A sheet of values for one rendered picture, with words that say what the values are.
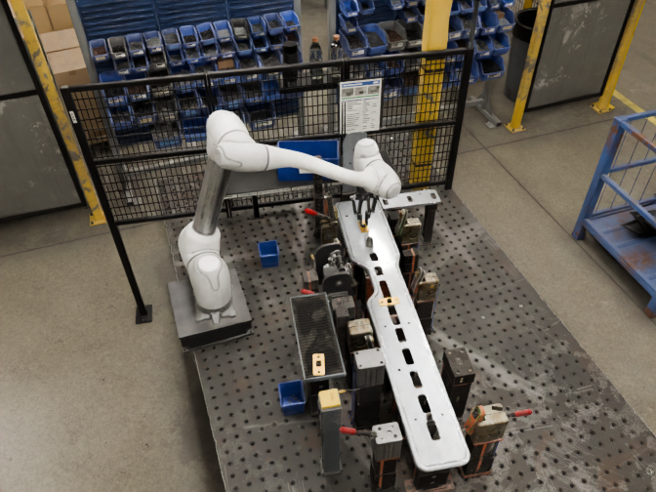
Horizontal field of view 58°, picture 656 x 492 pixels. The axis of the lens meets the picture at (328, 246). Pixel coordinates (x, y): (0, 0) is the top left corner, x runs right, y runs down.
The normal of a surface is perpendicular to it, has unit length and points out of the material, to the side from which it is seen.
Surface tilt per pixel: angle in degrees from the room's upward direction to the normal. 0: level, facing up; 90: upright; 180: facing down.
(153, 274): 0
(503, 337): 0
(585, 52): 90
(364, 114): 90
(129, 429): 0
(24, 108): 90
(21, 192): 93
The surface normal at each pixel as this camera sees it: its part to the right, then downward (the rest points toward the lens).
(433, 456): -0.01, -0.73
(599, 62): 0.29, 0.67
